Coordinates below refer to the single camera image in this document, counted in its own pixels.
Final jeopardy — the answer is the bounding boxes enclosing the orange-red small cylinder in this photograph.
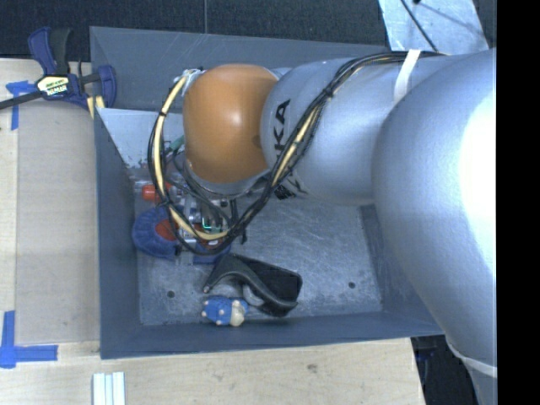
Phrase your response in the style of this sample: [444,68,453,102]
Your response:
[141,183,170,204]

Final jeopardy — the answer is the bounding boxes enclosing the blue and red soft toy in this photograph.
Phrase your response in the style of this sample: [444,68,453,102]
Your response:
[131,205,232,266]

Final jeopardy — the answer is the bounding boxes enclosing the blue toy animal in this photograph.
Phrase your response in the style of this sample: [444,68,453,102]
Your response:
[200,295,251,328]

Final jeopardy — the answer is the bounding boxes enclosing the black sunglasses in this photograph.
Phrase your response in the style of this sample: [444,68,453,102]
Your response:
[202,252,305,318]

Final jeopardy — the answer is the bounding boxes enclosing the grey metal bin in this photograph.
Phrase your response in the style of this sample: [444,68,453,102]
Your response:
[89,25,445,360]

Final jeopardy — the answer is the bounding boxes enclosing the pale wood flat board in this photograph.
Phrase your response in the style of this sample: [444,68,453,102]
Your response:
[14,98,102,346]

